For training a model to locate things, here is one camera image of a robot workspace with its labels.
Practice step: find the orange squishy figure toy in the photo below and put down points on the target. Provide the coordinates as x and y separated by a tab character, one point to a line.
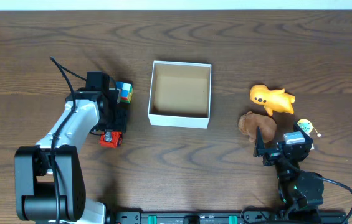
272	100

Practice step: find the red toy car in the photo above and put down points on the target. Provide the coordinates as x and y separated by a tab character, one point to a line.
112	139

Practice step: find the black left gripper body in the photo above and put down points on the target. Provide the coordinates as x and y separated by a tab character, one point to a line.
121	112

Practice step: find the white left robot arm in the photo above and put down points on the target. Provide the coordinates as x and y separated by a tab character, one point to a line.
48	176

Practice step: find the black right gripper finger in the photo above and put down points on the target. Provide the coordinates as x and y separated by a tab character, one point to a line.
297	128
259	143

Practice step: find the brown plush toy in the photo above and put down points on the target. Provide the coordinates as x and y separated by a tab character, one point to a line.
249	122

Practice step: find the white cardboard box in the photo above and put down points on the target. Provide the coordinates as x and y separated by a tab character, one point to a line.
180	94

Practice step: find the colourful puzzle cube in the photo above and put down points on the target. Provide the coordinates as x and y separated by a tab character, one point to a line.
126	91

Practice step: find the yellow rattle drum toy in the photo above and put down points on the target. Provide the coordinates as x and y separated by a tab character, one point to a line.
307	127

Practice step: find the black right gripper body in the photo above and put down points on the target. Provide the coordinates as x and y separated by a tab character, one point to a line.
273	156

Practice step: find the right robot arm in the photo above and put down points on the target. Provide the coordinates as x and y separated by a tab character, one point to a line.
299	190

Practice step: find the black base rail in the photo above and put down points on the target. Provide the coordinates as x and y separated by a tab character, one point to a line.
249	216

